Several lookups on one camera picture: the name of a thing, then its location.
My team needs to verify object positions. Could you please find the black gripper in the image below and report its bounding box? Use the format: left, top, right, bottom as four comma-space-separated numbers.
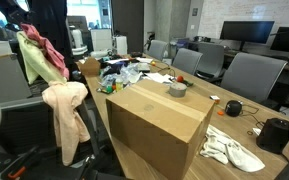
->
4, 3, 30, 30

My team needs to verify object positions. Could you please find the pink shirt orange print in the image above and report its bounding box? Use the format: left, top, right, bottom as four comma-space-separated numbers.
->
19, 23, 71, 81

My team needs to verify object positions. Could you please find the pale yellow cloth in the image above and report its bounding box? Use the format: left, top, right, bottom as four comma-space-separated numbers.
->
16, 30, 68, 86

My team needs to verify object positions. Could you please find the peach cloth garment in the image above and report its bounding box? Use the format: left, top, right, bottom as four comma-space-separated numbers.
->
41, 80, 92, 167

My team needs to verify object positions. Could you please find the small brown cardboard box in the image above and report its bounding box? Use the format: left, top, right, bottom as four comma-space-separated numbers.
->
78, 57, 102, 78

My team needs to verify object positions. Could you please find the white flat box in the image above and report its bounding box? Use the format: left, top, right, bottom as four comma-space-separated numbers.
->
136, 62, 152, 73

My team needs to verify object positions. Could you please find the large brown cardboard box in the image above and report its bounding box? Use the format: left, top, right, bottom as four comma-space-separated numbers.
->
105, 78, 217, 180

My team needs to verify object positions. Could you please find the small white orange box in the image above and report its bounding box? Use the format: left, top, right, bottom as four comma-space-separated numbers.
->
209, 94, 221, 103

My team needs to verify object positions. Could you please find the large gray board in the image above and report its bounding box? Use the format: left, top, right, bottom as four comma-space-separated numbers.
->
0, 41, 34, 106

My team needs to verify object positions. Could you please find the white cabinet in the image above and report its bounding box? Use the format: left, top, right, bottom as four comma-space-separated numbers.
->
90, 28, 114, 53

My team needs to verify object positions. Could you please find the white computer tower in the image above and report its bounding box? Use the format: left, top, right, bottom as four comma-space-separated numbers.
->
112, 35, 129, 56

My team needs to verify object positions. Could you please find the black cloth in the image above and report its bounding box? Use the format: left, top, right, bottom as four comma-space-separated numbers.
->
98, 59, 127, 77

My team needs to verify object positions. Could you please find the white paper sheet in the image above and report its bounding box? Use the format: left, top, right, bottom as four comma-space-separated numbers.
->
105, 58, 131, 65
135, 57, 155, 65

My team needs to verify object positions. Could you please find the gray framed office chair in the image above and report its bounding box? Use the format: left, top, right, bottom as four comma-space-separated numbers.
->
0, 90, 132, 180

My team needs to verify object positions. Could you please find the yellow liquid spray bottle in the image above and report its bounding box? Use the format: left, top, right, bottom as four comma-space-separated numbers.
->
114, 74, 125, 92

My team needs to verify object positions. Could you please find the black flat device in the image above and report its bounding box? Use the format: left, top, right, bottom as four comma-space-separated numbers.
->
129, 51, 144, 59

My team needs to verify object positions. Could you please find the large clear plastic bag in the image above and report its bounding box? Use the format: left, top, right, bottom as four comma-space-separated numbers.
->
100, 63, 142, 88

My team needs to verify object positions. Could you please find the white paper stack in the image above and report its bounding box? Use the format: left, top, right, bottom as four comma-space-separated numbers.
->
143, 72, 176, 85

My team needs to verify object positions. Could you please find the orange black clamp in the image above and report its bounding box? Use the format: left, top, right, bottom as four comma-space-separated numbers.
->
0, 146, 41, 180

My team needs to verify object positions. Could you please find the blue bin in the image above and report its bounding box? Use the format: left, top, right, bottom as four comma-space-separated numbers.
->
174, 37, 191, 49

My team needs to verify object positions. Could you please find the dark green small object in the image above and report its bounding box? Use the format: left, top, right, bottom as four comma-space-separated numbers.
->
183, 79, 195, 88

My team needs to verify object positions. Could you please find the black round speaker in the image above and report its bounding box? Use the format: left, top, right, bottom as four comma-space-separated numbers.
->
224, 99, 244, 118

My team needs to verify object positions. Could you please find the white crumpled towel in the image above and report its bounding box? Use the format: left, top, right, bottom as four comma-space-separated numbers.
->
199, 124, 267, 173

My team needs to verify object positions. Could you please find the white paper slip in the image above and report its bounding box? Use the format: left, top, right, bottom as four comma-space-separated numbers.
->
252, 126, 263, 137

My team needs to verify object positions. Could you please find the black cylindrical appliance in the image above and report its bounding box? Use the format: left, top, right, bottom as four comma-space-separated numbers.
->
255, 116, 289, 155

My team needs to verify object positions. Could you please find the black table cable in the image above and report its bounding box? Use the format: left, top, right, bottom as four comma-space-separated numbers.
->
154, 64, 177, 79

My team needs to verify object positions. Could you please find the gray duct tape roll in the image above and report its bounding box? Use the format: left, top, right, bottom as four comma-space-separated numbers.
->
168, 81, 188, 98

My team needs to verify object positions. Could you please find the black speaker cable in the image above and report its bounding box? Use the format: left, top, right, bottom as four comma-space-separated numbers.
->
239, 102, 261, 118

